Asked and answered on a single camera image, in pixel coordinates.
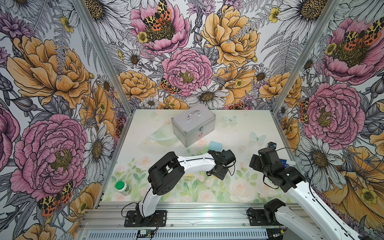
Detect aluminium front rail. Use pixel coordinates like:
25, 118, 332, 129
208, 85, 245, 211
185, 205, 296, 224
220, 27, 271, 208
79, 202, 328, 232

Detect green circuit board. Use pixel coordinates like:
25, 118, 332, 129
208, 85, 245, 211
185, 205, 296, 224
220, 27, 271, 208
136, 230, 156, 240

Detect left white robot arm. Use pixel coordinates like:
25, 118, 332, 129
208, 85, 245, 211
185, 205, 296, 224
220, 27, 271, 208
137, 150, 236, 218

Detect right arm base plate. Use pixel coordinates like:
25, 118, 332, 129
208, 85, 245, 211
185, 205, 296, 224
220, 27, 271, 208
246, 208, 284, 227

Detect blue memo pad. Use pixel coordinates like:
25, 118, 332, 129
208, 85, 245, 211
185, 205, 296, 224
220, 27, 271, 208
209, 141, 223, 152

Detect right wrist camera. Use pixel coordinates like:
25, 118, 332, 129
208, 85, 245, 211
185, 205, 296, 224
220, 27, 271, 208
267, 142, 277, 150

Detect silver metal first-aid case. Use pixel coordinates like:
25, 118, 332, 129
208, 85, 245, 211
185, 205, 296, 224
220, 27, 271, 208
171, 104, 216, 147

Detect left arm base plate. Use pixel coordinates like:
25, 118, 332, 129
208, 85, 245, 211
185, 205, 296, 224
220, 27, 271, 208
124, 211, 168, 228

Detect clear glass bowl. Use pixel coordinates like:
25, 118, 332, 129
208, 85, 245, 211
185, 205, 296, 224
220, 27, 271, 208
149, 125, 179, 147

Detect green cap white bottle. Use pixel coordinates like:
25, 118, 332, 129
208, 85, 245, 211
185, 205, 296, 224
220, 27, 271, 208
115, 181, 132, 196

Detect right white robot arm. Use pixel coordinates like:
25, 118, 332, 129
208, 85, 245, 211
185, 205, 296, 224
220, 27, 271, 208
247, 148, 370, 240

